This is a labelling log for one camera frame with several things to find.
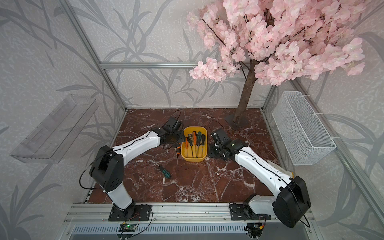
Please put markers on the small orange black screwdriver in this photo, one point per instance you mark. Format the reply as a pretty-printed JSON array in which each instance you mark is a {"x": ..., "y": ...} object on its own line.
[{"x": 178, "y": 151}]

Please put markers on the clear acrylic wall shelf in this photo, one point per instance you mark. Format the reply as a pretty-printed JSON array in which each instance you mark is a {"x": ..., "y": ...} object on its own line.
[{"x": 53, "y": 137}]

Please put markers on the green black screwdriver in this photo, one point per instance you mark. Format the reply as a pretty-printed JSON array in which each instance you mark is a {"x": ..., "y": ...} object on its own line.
[
  {"x": 199, "y": 143},
  {"x": 165, "y": 172}
]

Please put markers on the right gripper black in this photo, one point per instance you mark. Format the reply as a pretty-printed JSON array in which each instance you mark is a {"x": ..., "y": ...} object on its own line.
[{"x": 210, "y": 151}]

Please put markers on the left green circuit board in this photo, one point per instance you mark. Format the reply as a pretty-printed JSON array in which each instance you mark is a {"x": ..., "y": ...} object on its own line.
[{"x": 128, "y": 228}]

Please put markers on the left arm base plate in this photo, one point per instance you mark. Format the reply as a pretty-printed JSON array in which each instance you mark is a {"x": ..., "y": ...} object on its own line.
[{"x": 132, "y": 213}]

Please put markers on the white wire mesh basket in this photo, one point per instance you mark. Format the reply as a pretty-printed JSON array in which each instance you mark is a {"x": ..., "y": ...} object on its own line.
[{"x": 305, "y": 137}]

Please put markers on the aluminium front rail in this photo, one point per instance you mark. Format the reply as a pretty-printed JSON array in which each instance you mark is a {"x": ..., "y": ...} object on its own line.
[{"x": 161, "y": 213}]

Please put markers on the large orange black screwdriver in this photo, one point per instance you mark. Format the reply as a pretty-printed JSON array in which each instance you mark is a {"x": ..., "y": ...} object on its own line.
[{"x": 195, "y": 142}]

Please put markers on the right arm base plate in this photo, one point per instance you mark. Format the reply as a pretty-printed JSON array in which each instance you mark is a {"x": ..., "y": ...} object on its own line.
[{"x": 243, "y": 212}]

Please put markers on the black screwdriver yellow cap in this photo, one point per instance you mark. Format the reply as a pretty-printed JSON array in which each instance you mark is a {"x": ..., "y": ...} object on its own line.
[{"x": 203, "y": 139}]

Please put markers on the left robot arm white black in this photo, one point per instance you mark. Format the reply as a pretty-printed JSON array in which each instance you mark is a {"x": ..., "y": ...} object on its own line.
[{"x": 108, "y": 168}]

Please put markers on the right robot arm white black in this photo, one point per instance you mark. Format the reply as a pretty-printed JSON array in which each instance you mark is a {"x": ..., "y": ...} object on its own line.
[{"x": 290, "y": 198}]

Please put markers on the black yellow dotted screwdriver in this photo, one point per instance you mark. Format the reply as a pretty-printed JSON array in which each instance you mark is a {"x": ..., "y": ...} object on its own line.
[{"x": 190, "y": 140}]

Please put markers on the white work glove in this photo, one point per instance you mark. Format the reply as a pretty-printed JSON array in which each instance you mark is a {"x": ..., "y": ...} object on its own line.
[{"x": 279, "y": 168}]

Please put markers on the yellow plastic storage box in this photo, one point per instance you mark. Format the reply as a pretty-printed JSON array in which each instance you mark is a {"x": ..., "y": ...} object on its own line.
[{"x": 189, "y": 130}]

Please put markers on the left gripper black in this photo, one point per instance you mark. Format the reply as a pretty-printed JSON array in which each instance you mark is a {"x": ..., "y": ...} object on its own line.
[{"x": 181, "y": 133}]

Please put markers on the pink artificial blossom tree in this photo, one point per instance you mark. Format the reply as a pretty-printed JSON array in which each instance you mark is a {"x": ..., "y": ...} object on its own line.
[{"x": 272, "y": 42}]

